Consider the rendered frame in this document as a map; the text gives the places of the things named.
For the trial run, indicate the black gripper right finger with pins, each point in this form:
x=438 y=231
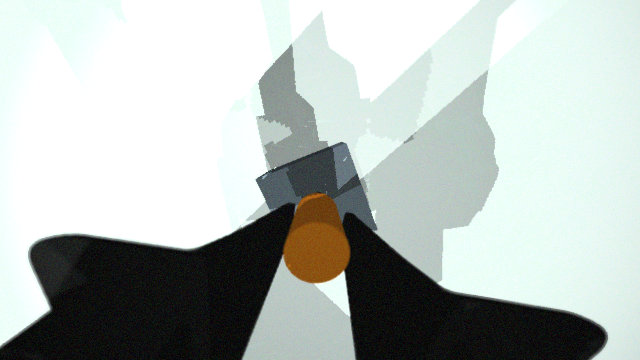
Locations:
x=397 y=312

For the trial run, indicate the orange-brown cylinder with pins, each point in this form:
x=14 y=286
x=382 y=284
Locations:
x=316 y=249

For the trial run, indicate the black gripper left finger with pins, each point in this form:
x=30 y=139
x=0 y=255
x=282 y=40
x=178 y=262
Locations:
x=218 y=288

